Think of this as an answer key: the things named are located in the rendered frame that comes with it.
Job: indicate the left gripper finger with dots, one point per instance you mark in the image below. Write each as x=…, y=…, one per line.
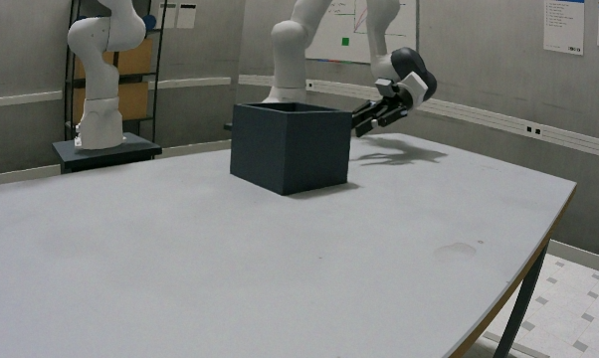
x=359, y=114
x=380, y=117

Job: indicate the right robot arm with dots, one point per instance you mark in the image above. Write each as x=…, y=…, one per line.
x=101, y=124

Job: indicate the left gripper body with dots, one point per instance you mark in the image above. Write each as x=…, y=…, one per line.
x=403, y=98

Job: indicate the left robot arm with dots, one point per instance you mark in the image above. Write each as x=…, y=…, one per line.
x=291, y=38

